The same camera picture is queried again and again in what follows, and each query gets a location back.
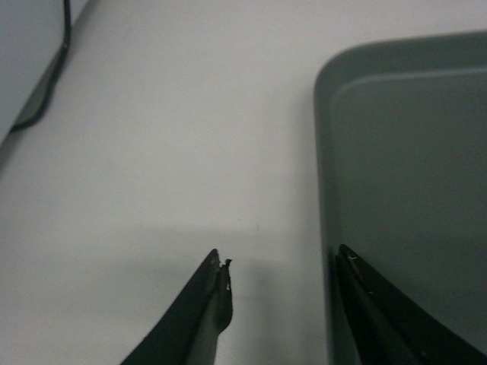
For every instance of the grey rectangular serving tray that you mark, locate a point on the grey rectangular serving tray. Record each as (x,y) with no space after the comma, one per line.
(401,159)

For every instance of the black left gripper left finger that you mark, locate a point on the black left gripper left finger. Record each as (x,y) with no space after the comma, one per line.
(188,332)

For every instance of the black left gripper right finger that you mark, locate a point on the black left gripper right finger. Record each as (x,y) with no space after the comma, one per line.
(387,326)

